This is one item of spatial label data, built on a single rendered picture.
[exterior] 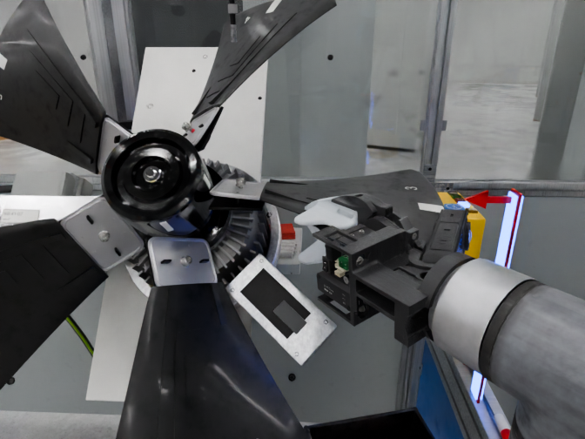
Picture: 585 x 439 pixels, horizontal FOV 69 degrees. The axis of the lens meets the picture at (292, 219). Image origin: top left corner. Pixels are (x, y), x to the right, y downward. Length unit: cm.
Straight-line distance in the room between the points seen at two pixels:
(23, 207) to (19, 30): 26
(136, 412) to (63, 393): 147
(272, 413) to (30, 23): 61
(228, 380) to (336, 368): 111
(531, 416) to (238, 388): 32
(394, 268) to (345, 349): 122
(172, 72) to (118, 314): 49
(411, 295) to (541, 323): 8
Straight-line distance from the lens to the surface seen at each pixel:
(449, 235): 40
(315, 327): 60
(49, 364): 189
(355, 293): 36
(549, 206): 148
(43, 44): 72
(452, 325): 31
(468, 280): 32
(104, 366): 80
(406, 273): 36
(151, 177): 52
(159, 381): 50
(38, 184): 84
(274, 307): 61
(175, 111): 91
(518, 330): 30
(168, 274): 53
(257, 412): 54
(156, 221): 51
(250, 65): 61
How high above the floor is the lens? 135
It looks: 21 degrees down
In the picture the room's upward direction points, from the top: straight up
